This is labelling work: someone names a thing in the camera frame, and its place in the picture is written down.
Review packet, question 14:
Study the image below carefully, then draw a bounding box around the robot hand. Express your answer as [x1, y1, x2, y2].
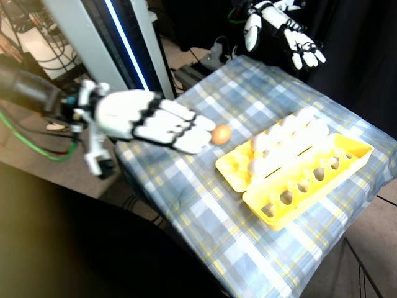
[259, 1, 327, 71]
[94, 89, 217, 155]

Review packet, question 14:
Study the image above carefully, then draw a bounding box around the brown egg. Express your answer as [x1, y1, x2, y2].
[211, 124, 233, 145]

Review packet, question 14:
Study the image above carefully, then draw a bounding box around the yellow egg carton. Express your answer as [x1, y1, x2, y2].
[215, 107, 374, 232]

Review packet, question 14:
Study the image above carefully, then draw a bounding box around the grey pillar with blue light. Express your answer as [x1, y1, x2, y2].
[42, 0, 177, 100]

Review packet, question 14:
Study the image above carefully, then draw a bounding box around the blue plaid tablecloth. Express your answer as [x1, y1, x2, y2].
[114, 55, 397, 298]

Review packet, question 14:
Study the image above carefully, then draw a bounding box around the black stand leg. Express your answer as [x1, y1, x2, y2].
[343, 237, 385, 298]

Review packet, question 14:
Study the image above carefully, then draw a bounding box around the green cable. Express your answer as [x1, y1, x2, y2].
[0, 111, 82, 162]
[228, 5, 249, 25]

